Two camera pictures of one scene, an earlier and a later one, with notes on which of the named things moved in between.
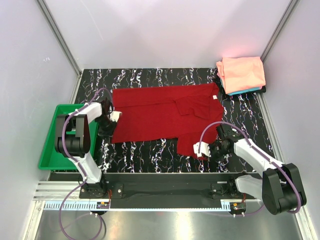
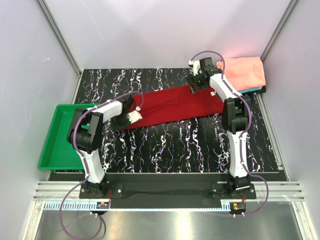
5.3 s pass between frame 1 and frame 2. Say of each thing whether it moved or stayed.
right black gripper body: moved
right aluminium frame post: stayed
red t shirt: moved
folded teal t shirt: stayed
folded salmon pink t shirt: stayed
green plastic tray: stayed
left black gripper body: moved
